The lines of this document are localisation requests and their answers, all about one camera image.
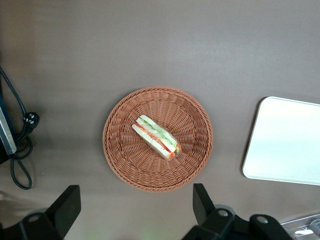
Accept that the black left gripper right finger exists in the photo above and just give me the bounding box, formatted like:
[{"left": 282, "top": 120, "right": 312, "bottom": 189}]
[{"left": 182, "top": 183, "right": 236, "bottom": 240}]

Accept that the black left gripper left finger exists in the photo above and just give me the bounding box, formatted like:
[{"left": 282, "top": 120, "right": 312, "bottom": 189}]
[{"left": 14, "top": 184, "right": 82, "bottom": 240}]

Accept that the sandwich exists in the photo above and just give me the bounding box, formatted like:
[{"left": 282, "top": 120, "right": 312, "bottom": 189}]
[{"left": 131, "top": 114, "right": 182, "bottom": 161}]

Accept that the round brown wicker basket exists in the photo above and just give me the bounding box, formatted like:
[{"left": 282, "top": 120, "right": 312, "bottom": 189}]
[{"left": 102, "top": 86, "right": 214, "bottom": 193}]

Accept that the cream plastic tray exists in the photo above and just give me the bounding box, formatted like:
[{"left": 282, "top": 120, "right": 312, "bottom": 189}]
[{"left": 241, "top": 96, "right": 320, "bottom": 186}]

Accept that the clear acrylic bottle rack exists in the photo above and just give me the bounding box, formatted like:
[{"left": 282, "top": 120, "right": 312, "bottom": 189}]
[{"left": 279, "top": 212, "right": 320, "bottom": 240}]

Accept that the black power cable with plug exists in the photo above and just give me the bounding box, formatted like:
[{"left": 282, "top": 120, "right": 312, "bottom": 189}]
[{"left": 0, "top": 66, "right": 40, "bottom": 190}]

